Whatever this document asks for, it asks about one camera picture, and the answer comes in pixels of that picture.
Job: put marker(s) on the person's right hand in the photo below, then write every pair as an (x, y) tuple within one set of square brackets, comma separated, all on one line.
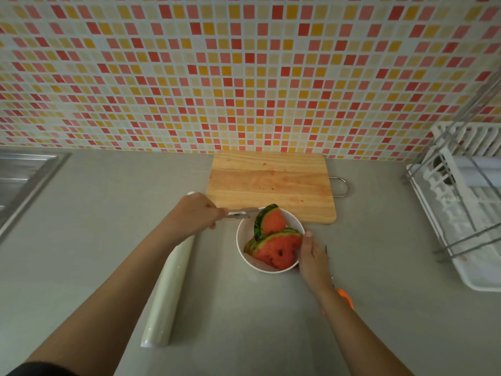
[(315, 268)]

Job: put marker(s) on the person's left hand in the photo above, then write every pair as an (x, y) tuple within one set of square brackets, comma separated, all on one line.
[(193, 215)]

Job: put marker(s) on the person's right thumb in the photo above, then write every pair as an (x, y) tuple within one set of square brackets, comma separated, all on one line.
[(308, 242)]

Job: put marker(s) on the person's left fingers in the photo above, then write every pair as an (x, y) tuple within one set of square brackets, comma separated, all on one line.
[(220, 212)]

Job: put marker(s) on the metal tongs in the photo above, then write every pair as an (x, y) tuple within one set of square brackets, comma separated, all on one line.
[(242, 213)]

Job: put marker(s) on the white bowl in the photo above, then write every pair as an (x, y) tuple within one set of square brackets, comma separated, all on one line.
[(244, 234)]

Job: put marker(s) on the person's right forearm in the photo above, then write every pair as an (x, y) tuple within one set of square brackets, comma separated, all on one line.
[(354, 334)]

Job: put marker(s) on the person's left forearm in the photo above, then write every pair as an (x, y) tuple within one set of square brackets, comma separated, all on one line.
[(117, 293)]

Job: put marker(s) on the large watermelon slice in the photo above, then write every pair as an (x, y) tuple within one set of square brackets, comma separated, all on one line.
[(280, 250)]

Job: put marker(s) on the small watermelon slice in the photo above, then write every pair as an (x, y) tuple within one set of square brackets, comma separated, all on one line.
[(272, 222)]

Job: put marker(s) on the wooden cutting board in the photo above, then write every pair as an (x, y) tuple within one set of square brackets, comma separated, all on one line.
[(270, 184)]

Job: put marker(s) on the cling film roll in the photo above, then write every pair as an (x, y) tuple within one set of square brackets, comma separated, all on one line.
[(168, 285)]

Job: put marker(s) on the white plastic dish rack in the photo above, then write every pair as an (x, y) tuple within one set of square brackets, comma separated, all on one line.
[(469, 238)]

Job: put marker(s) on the stainless steel sink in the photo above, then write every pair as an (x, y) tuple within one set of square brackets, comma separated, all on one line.
[(23, 180)]

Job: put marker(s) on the black sleeve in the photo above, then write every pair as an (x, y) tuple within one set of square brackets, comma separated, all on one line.
[(43, 370)]

